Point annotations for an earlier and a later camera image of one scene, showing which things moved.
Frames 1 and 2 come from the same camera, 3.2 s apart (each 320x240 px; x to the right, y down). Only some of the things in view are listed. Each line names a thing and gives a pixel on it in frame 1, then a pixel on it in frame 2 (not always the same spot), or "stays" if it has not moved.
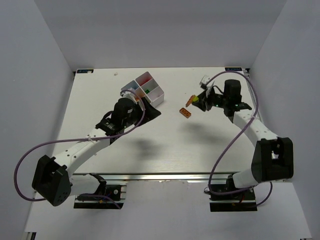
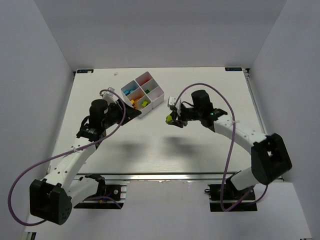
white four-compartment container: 147,87 stays
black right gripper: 205,100 → 181,116
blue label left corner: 85,71 stays
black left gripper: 144,111 → 124,111
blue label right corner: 233,69 stays
